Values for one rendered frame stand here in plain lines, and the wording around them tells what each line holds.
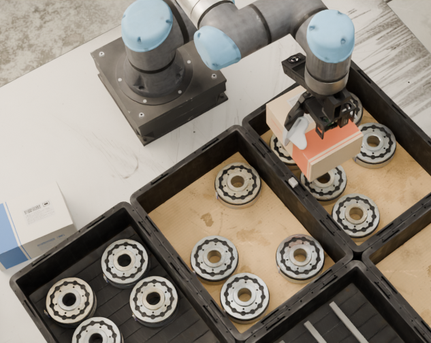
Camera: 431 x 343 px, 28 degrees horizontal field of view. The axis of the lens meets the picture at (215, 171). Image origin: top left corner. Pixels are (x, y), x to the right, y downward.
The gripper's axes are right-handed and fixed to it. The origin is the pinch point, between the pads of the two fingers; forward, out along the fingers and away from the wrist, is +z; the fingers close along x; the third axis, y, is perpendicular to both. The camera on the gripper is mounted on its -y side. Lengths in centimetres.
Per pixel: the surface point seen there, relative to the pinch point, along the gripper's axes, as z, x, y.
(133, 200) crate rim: 16.9, -36.4, -12.8
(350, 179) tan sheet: 26.6, 8.6, 4.5
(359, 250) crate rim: 16.5, -2.8, 22.0
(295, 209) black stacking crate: 23.2, -6.8, 5.4
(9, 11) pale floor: 111, -30, -150
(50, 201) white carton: 31, -52, -29
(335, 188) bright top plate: 23.8, 3.4, 5.6
